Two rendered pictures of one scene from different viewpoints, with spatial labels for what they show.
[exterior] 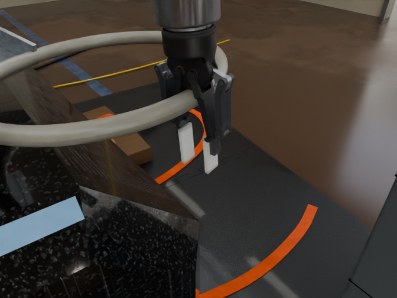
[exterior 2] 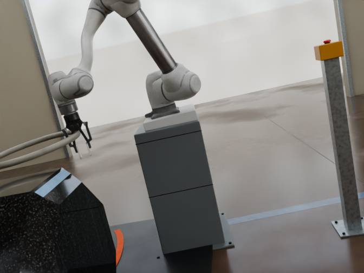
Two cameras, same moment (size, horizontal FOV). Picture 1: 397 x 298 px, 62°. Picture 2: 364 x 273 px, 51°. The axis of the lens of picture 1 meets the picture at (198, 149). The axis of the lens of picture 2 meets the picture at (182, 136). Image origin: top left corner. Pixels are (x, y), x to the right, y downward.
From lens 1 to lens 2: 1.61 m
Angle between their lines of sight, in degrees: 51
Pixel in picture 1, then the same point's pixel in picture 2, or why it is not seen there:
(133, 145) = not seen: outside the picture
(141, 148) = not seen: outside the picture
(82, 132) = (65, 141)
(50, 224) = (64, 175)
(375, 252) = (148, 175)
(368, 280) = (153, 189)
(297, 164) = not seen: hidden behind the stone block
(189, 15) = (74, 108)
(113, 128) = (70, 138)
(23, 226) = (59, 175)
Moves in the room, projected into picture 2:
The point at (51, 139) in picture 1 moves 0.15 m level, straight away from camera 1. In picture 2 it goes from (58, 144) to (30, 150)
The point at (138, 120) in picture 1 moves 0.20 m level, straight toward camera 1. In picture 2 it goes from (74, 136) to (106, 131)
